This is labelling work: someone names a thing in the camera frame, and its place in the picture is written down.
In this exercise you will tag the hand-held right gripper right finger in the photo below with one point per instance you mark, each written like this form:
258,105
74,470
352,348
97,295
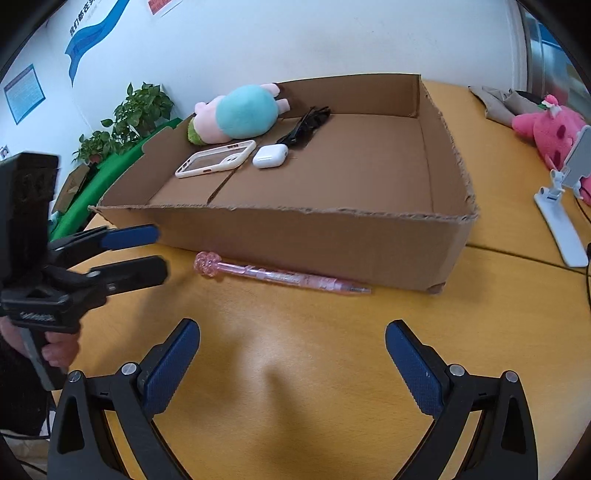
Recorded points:
415,369

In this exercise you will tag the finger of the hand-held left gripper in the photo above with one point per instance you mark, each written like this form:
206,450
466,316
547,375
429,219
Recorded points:
129,236
138,274

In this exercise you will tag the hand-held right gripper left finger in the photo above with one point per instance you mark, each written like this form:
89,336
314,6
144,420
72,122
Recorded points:
171,364

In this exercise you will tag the cream phone case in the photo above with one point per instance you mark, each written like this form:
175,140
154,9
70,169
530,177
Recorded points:
184,171

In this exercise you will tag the pink pen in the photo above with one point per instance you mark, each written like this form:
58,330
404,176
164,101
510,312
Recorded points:
277,277

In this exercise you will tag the white earbuds case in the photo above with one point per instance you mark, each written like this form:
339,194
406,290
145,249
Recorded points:
270,157

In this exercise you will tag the brown cardboard box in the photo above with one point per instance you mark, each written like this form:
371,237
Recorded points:
346,184

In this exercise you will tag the black sunglasses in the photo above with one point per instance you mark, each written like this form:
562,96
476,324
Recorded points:
304,127

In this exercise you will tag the person's left hand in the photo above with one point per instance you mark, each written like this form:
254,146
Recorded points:
62,350

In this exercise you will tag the small cardboard box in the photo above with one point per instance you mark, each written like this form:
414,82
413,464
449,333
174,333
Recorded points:
74,184

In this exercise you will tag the green tablecloth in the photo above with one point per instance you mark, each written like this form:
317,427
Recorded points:
106,184

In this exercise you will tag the small potted plant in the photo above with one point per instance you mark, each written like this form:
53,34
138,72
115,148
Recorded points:
94,147

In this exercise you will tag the large potted plant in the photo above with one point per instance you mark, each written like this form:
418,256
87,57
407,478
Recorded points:
143,108

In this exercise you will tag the pink and blue plush pig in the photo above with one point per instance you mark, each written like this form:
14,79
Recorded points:
242,110

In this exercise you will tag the white phone stand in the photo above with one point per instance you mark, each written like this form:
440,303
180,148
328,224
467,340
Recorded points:
561,221

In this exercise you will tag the pink plush toy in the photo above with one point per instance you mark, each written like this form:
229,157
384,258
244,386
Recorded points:
549,131

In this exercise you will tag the grey jacket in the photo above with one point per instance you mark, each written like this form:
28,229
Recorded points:
498,104

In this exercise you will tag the glass door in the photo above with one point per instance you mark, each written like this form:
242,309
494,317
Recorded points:
554,50

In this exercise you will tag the blue wall poster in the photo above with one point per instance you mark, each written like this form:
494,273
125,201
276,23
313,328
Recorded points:
25,92

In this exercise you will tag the blue wave wall decal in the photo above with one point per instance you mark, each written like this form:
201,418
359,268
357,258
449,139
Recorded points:
85,41

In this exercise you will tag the red wall sign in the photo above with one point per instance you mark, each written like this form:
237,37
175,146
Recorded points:
164,5

